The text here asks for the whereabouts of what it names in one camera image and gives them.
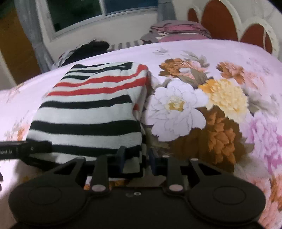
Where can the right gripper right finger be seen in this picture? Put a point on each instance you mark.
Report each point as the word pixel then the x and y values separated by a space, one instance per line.
pixel 168 167

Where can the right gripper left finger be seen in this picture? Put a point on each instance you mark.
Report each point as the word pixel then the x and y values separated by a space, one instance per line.
pixel 100 177

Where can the red black white striped sweater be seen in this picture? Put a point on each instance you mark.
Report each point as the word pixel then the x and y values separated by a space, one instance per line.
pixel 93 111

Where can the black clothes pile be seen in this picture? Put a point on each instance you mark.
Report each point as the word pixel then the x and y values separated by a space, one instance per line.
pixel 93 48

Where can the folded pink grey clothes stack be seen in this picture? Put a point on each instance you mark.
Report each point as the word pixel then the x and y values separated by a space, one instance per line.
pixel 176 30

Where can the pink floral bed sheet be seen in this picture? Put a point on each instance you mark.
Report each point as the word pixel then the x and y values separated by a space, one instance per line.
pixel 216 100

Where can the brown wooden door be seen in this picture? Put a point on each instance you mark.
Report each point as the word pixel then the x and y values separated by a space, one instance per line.
pixel 17 49

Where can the grey white striped cloth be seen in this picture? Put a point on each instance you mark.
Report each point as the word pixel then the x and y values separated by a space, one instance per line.
pixel 124 45

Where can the grey left curtain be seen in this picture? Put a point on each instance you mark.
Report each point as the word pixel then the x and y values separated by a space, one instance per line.
pixel 28 17

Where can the grey curtain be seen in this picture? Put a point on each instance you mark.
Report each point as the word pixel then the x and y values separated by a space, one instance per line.
pixel 165 10
pixel 28 17

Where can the grey right curtain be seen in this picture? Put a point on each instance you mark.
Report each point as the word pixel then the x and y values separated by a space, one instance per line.
pixel 165 10

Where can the red white heart headboard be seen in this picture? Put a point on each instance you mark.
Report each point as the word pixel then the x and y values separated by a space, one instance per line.
pixel 253 22

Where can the window with white frame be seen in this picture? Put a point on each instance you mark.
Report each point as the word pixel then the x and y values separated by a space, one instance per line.
pixel 61 16

